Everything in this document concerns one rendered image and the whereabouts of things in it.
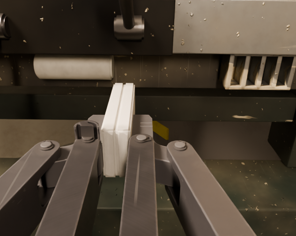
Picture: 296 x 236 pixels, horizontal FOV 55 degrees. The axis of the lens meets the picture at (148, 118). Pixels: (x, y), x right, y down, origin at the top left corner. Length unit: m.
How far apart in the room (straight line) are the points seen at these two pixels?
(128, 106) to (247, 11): 0.16
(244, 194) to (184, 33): 0.23
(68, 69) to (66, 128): 2.37
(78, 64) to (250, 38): 0.17
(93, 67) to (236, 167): 0.27
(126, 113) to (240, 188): 0.29
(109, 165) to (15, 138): 2.45
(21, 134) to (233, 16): 2.40
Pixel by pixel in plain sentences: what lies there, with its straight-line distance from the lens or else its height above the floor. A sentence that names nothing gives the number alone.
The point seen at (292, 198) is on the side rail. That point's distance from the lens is 0.43.
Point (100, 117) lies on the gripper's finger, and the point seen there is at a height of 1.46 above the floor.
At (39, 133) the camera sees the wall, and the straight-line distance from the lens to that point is 2.62.
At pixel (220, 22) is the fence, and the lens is 0.28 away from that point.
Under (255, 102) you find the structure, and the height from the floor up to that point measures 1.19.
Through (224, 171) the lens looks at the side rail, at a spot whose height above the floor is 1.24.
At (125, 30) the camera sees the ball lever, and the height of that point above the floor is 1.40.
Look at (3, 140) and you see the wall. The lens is 2.58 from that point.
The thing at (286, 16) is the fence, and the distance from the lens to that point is 0.30.
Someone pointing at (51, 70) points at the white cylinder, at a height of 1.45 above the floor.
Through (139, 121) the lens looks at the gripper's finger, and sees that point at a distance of 0.17.
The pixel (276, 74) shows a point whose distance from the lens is 0.33.
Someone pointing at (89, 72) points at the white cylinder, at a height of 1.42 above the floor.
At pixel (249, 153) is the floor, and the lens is 2.13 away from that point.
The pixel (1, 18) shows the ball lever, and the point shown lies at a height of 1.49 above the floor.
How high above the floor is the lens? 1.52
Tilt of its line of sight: 29 degrees down
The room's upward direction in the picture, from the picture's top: 105 degrees counter-clockwise
